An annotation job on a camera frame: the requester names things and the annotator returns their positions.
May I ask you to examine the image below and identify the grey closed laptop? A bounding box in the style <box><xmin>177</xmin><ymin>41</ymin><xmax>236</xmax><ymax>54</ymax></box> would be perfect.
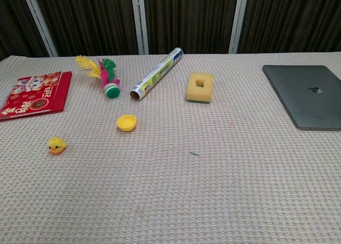
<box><xmin>262</xmin><ymin>64</ymin><xmax>341</xmax><ymax>131</ymax></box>

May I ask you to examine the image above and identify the red 2025 desk calendar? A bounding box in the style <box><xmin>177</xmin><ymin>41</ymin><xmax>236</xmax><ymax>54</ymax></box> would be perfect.
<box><xmin>0</xmin><ymin>71</ymin><xmax>73</xmax><ymax>122</ymax></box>

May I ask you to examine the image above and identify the yellow fluted plastic cup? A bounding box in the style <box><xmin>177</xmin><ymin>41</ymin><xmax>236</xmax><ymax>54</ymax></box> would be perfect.
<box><xmin>116</xmin><ymin>114</ymin><xmax>138</xmax><ymax>133</ymax></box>

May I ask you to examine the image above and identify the beige woven tablecloth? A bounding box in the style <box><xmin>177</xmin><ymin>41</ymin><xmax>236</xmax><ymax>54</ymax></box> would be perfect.
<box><xmin>0</xmin><ymin>51</ymin><xmax>341</xmax><ymax>244</ymax></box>

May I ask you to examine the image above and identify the silver cling film roll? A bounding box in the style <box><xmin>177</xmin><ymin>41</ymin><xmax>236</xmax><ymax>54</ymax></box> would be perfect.
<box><xmin>129</xmin><ymin>47</ymin><xmax>184</xmax><ymax>101</ymax></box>

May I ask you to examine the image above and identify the white screen frame post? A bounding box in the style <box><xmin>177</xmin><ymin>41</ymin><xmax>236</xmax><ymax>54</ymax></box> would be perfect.
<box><xmin>131</xmin><ymin>0</ymin><xmax>149</xmax><ymax>55</ymax></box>
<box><xmin>21</xmin><ymin>0</ymin><xmax>59</xmax><ymax>57</ymax></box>
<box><xmin>228</xmin><ymin>0</ymin><xmax>250</xmax><ymax>54</ymax></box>

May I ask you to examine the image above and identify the feather shuttlecock with green base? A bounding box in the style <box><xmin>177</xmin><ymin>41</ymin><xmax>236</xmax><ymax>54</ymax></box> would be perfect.
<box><xmin>75</xmin><ymin>55</ymin><xmax>124</xmax><ymax>99</ymax></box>

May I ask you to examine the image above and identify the yellow sponge with square hole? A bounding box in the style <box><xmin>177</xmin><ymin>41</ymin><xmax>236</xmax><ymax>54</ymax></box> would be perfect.
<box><xmin>185</xmin><ymin>72</ymin><xmax>215</xmax><ymax>104</ymax></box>

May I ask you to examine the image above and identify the yellow toy duck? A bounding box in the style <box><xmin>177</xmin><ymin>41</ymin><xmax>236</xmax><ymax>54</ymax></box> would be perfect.
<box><xmin>47</xmin><ymin>137</ymin><xmax>67</xmax><ymax>156</ymax></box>

